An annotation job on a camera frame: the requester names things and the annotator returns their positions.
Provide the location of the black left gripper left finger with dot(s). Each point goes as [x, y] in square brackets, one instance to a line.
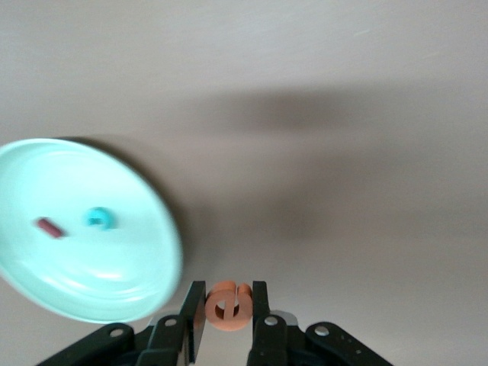
[160, 343]

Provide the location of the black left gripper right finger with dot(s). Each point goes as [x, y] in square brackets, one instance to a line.
[274, 343]

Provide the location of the orange foam letter e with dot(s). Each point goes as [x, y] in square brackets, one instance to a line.
[225, 323]

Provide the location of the teal foam letter c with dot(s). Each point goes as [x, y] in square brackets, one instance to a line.
[88, 217]

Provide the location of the maroon foam letter l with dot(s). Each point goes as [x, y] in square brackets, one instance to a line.
[49, 228]

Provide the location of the pale green plate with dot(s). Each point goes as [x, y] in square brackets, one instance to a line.
[95, 274]

